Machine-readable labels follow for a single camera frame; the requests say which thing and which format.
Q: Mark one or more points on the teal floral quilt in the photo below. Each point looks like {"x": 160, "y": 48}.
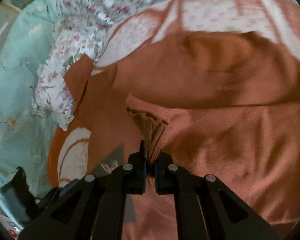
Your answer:
{"x": 24, "y": 137}

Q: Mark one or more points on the floral ruffled pillow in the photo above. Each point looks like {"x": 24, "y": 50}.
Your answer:
{"x": 51, "y": 96}

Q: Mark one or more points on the orange white floral blanket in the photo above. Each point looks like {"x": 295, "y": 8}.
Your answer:
{"x": 215, "y": 12}

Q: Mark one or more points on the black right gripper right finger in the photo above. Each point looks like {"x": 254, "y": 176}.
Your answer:
{"x": 205, "y": 207}

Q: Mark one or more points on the rust orange fleece garment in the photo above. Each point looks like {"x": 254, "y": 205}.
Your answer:
{"x": 220, "y": 103}

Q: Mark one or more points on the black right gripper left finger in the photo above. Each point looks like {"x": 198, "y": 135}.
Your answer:
{"x": 93, "y": 207}

